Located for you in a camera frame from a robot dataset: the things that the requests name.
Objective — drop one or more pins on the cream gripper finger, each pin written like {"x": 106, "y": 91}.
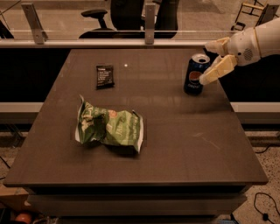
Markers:
{"x": 220, "y": 67}
{"x": 219, "y": 46}

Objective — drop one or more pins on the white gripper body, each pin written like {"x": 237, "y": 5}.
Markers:
{"x": 243, "y": 48}

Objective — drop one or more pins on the blue pepsi can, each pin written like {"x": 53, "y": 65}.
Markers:
{"x": 197, "y": 65}

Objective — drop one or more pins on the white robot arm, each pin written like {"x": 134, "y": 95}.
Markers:
{"x": 268, "y": 38}

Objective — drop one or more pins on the wooden stool in background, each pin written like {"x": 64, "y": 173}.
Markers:
{"x": 249, "y": 14}

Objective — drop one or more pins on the black office chair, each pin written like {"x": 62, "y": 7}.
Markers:
{"x": 129, "y": 23}

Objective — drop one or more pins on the small black snack packet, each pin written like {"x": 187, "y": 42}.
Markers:
{"x": 105, "y": 77}

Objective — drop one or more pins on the green crumpled chip bag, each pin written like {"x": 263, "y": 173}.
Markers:
{"x": 110, "y": 127}

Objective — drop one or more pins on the orange ball under table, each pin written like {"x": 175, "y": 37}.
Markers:
{"x": 26, "y": 218}

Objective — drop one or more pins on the grey right railing bracket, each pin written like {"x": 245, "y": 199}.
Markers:
{"x": 269, "y": 13}

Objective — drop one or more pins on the grey railing bracket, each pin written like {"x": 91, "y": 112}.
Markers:
{"x": 38, "y": 33}
{"x": 269, "y": 13}
{"x": 149, "y": 23}

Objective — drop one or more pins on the grey middle railing bracket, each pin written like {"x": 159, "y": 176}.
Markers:
{"x": 149, "y": 23}

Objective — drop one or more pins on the grey left railing bracket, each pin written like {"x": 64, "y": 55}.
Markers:
{"x": 38, "y": 33}

